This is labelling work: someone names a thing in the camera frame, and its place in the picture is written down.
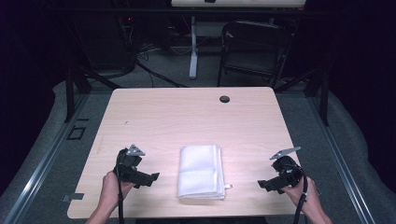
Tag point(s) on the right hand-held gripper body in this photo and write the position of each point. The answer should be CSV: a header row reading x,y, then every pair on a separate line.
x,y
289,171

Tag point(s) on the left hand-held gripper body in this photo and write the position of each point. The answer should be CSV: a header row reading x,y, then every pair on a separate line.
x,y
129,163

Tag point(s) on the white cloth bag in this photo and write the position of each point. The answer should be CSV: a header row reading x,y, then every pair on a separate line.
x,y
199,172

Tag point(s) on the person's right hand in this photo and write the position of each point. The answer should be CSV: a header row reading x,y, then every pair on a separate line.
x,y
306,196

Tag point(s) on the person's left hand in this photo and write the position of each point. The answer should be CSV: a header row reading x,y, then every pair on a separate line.
x,y
110,191

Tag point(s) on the dark computer tower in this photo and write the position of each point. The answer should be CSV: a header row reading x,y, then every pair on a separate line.
x,y
102,43

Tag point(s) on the black folding chair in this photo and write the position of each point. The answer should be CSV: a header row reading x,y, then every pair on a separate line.
x,y
253,46

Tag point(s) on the white desk leg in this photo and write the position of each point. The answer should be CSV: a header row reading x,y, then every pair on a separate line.
x,y
193,49

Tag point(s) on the white desk top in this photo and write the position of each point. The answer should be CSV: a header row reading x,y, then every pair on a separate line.
x,y
238,2

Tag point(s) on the aluminium floor rail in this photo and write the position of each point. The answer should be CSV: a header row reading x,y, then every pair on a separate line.
x,y
341,161
46,161

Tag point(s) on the grey metal table bracket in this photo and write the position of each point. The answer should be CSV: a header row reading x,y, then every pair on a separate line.
x,y
73,197

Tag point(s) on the black frame post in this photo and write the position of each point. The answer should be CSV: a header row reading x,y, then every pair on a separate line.
x,y
324,99
69,96

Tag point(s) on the black horizontal frame bar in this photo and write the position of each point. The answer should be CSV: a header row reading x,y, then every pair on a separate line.
x,y
155,11

